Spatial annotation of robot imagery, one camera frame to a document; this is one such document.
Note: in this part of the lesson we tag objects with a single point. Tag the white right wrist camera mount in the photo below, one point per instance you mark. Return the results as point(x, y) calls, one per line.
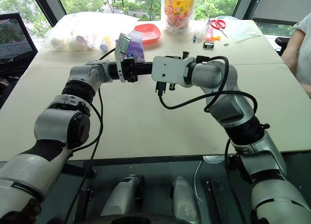
point(170, 69)

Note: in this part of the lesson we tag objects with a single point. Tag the black mesh office chair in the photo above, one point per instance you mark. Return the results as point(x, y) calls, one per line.
point(14, 41)

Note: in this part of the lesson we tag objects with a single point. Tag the white blue pen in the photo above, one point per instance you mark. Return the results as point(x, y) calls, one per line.
point(195, 37)

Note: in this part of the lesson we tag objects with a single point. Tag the purple pouch package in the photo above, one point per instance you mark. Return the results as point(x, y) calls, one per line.
point(137, 47)

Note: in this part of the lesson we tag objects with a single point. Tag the pink tube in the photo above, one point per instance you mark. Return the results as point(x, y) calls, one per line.
point(209, 33)

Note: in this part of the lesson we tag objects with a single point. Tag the orange small tool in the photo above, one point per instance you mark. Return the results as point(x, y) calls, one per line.
point(216, 38)

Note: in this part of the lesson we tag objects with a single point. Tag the person in white shirt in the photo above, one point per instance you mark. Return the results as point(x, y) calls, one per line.
point(302, 54)

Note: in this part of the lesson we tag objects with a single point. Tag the silver rounded robot leg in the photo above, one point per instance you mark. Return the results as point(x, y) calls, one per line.
point(124, 197)
point(184, 202)

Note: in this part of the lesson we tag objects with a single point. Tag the black metal bar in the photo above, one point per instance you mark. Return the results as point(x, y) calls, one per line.
point(216, 202)

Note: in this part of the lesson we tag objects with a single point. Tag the candy jar in plastic bag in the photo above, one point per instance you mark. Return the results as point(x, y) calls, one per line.
point(178, 11)

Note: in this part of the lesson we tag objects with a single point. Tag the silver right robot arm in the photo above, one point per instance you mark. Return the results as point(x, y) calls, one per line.
point(226, 105)

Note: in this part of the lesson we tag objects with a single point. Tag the dark rounded robot torso edge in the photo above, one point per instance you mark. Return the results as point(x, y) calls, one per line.
point(141, 219)

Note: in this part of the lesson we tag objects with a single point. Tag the clear flat plastic bag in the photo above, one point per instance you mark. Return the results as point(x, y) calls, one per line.
point(243, 30)

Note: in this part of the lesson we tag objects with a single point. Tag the black chair armrest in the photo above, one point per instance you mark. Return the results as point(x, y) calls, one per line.
point(281, 43)

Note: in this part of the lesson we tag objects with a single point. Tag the red plastic plate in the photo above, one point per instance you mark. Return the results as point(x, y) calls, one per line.
point(149, 32)

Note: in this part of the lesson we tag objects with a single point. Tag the small blue capped bottle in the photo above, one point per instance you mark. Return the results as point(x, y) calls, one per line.
point(105, 44)

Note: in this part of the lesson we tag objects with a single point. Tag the clear plastic bag with items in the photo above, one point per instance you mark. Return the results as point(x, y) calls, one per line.
point(73, 32)

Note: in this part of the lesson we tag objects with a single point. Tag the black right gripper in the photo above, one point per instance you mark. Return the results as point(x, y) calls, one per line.
point(161, 88)

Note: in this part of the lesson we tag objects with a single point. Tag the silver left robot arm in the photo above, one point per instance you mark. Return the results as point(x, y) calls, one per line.
point(51, 126)

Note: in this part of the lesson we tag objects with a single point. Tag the small black box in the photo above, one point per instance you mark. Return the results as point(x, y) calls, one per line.
point(209, 45)

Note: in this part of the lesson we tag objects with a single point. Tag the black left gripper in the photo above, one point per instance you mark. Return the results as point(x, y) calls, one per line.
point(130, 69)

